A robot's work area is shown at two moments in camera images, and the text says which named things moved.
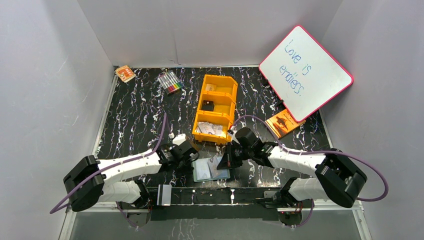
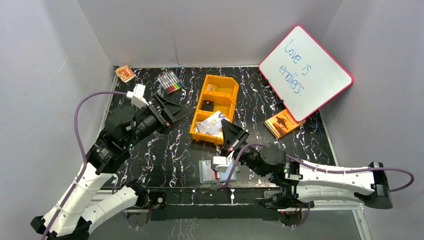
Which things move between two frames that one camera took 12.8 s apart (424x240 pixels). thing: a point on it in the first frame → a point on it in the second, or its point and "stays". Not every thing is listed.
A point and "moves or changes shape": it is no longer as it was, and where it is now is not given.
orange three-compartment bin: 216,108 stays
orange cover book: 283,122 stays
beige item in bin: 211,87 stays
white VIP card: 213,162 moves or changes shape
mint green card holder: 205,169 moves or changes shape
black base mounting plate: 250,204 stays
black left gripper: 187,154 → 161,115
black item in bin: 207,105 stays
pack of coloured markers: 170,82 stays
